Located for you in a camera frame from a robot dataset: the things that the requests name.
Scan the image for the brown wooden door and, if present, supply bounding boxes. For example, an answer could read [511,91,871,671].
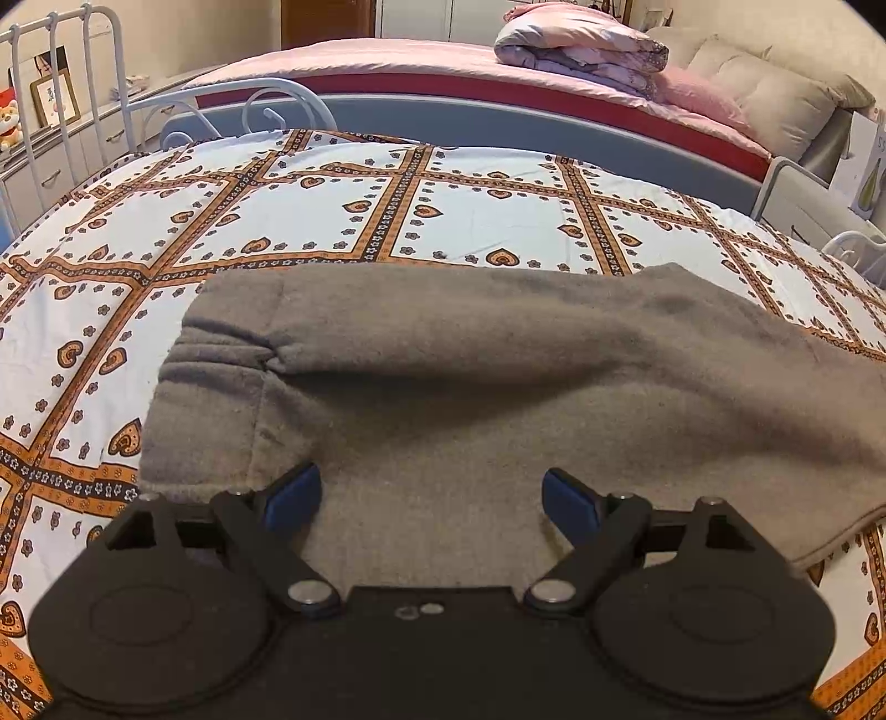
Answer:
[280,0,379,51]

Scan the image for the folded grey pink quilt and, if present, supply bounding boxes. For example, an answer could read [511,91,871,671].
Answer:
[493,1,671,105]

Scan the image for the white box with pear print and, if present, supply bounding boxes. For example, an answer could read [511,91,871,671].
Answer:
[829,111,886,217]

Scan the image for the white drawer cabinet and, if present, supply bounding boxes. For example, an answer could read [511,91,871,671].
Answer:
[0,65,229,236]

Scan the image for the pink pillow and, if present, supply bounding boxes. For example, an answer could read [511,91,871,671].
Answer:
[651,65,755,136]

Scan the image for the grey pants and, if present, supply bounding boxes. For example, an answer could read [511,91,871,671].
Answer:
[138,261,886,575]

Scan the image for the white wardrobe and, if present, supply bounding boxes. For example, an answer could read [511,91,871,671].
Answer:
[377,0,527,44]

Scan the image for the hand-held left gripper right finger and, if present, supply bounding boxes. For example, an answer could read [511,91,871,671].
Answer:
[522,467,763,617]

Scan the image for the beige pillows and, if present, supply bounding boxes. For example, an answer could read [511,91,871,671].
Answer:
[647,26,877,184]

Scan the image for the framed photo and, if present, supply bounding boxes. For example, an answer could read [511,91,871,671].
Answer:
[8,45,71,88]

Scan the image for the white nightstand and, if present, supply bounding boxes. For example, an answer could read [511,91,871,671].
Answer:
[751,156,886,246]

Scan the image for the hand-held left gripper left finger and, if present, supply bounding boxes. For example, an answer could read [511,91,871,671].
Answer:
[104,462,342,616]

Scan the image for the orange patterned white bedsheet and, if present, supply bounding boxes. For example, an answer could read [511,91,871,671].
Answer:
[0,128,886,720]

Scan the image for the white metal bed frame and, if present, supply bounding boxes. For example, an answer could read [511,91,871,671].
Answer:
[0,3,886,292]

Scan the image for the orange plush toy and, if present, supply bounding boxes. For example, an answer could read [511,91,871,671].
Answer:
[0,86,23,151]

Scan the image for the wooden picture frame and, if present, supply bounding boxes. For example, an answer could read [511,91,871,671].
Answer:
[29,69,81,130]

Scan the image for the large bed with pink sheet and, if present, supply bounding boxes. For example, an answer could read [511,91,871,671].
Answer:
[162,38,772,202]

